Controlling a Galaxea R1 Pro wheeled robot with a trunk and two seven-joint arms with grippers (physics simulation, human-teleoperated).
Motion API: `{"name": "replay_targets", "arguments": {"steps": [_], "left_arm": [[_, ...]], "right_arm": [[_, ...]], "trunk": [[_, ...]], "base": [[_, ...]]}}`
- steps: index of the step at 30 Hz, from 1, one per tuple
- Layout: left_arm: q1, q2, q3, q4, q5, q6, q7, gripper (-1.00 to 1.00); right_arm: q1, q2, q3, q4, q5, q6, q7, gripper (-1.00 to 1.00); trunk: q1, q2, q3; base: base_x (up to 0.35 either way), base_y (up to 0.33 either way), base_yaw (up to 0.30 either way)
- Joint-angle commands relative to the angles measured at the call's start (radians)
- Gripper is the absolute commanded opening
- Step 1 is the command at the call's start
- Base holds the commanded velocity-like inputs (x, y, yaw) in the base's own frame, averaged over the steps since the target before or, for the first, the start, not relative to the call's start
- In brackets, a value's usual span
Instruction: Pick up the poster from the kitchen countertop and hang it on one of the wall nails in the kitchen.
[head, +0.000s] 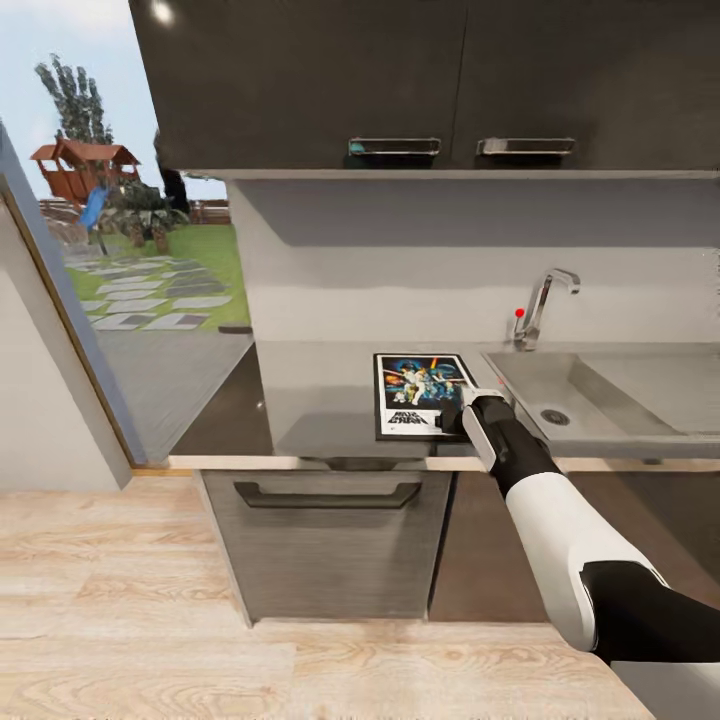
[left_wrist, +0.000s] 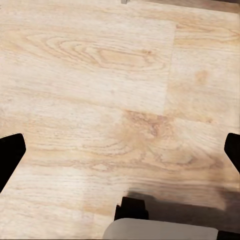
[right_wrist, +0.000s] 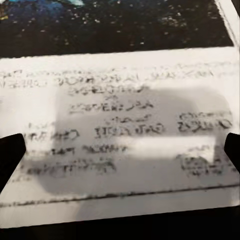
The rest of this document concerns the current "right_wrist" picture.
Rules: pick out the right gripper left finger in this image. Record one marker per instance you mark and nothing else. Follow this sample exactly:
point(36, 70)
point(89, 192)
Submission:
point(12, 149)

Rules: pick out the poster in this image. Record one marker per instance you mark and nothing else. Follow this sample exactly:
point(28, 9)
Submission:
point(125, 107)

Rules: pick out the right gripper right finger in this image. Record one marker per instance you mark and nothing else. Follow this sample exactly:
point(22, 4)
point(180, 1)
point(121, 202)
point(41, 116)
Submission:
point(232, 149)

